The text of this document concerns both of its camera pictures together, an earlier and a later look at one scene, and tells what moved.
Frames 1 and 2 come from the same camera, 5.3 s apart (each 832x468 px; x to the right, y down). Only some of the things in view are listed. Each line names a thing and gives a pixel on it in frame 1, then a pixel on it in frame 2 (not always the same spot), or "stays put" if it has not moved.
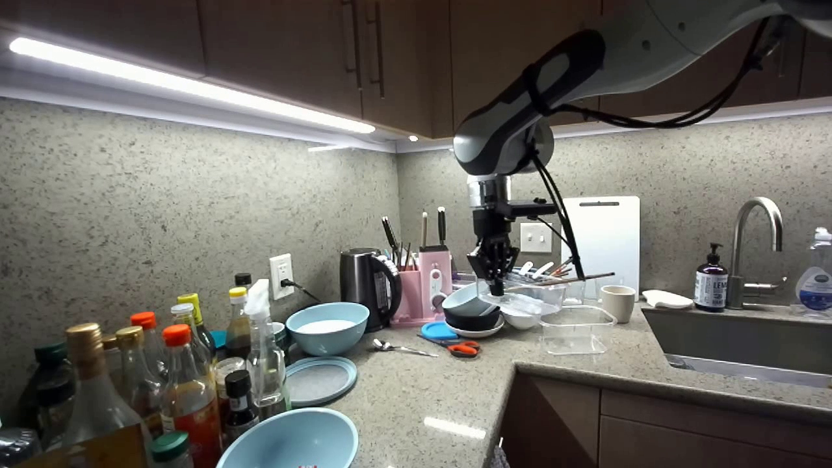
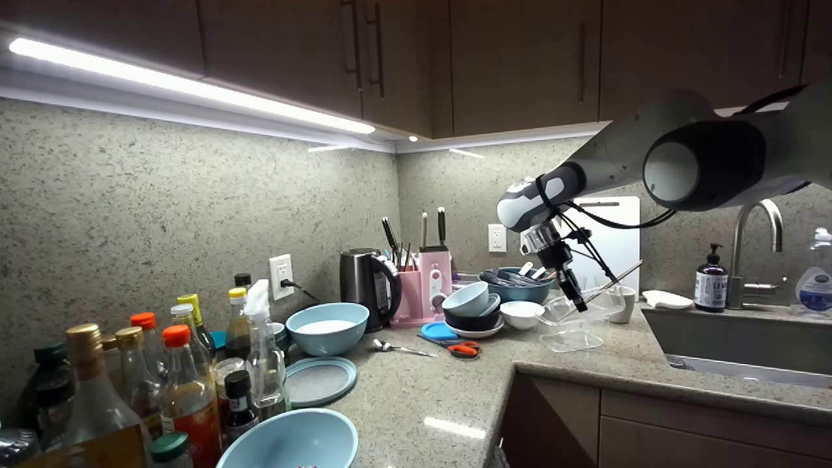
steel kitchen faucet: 739,283 stays put
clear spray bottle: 266,355 stays put
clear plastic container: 556,299 → 603,312
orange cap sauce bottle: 193,398 stays put
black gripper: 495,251 → 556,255
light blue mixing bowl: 327,329 stays put
